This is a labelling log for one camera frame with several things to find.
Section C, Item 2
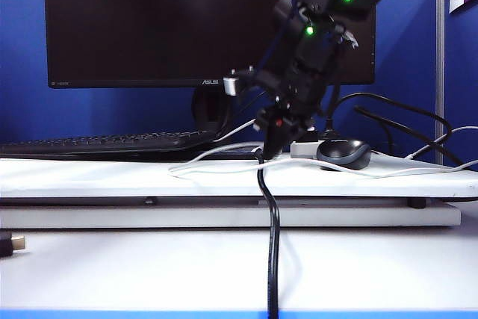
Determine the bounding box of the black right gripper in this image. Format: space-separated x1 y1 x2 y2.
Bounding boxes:
259 59 332 160

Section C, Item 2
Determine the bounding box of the white Type-C charging cable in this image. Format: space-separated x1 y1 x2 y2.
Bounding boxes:
167 126 478 180

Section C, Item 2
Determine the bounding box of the white base board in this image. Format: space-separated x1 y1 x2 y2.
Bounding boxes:
0 202 462 229

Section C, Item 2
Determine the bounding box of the black and grey mouse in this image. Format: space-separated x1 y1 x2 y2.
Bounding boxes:
316 139 373 172

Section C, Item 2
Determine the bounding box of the black monitor stand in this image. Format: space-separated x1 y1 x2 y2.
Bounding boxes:
191 87 279 161

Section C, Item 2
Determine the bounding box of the black keyboard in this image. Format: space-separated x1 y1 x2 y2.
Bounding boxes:
0 131 218 155

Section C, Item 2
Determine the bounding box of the white raised desk board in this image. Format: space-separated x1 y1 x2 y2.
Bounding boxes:
0 152 478 200

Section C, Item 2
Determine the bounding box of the black ASUS monitor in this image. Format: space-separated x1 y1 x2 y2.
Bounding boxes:
43 0 376 89

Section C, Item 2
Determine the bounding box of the narrow blue partition panel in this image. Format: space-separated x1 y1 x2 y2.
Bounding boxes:
443 0 478 170

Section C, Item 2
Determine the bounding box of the wide blue partition panel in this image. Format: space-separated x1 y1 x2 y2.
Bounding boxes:
0 0 438 148

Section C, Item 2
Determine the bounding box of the black gold-tipped HDMI plug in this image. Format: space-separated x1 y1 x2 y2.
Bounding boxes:
0 232 28 259

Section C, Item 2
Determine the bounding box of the white ethernet cable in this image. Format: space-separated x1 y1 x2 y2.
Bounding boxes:
214 119 258 144

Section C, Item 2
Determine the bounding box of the thick black straight cable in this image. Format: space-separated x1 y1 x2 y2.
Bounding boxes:
353 105 478 174

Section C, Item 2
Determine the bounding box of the thick black looped cable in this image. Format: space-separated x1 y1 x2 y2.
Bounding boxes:
323 93 453 161

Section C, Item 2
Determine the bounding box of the black power cable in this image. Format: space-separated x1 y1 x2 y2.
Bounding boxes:
255 149 281 319

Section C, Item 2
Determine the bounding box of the grey metal partition post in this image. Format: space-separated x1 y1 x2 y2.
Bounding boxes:
435 0 446 165

